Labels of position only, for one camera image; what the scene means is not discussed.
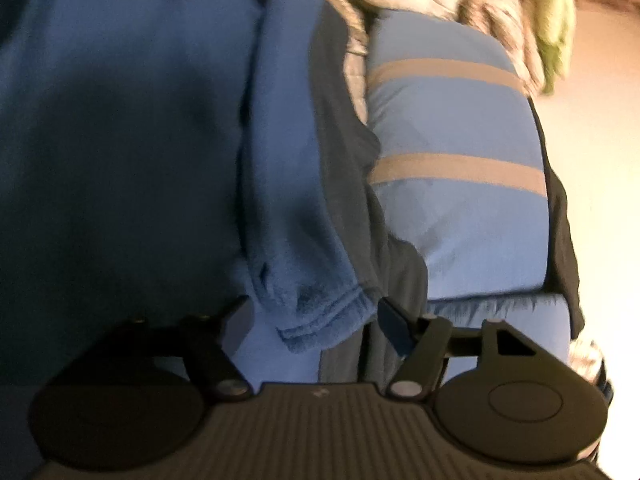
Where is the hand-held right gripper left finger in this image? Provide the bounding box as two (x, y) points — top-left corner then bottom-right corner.
(122, 300), (253, 401)

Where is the light green pillow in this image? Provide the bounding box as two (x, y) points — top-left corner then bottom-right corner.
(480, 0), (576, 96)

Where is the black garment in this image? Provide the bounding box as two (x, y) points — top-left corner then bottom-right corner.
(530, 100), (586, 341)

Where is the blue fleece jacket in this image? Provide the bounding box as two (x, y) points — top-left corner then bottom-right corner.
(0, 0), (431, 480)

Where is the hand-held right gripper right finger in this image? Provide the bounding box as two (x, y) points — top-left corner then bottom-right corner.
(377, 297), (541, 401)

